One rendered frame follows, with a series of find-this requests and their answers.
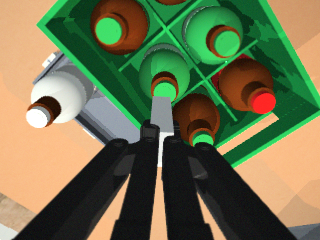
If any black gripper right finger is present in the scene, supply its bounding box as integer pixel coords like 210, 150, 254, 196
159, 96, 298, 240

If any green bottle crate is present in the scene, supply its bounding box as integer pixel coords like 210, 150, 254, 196
36, 0, 310, 159

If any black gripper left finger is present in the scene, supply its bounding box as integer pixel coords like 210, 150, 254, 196
11, 96, 162, 240

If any brown bottle with red cap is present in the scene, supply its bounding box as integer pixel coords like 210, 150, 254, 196
210, 53, 276, 114

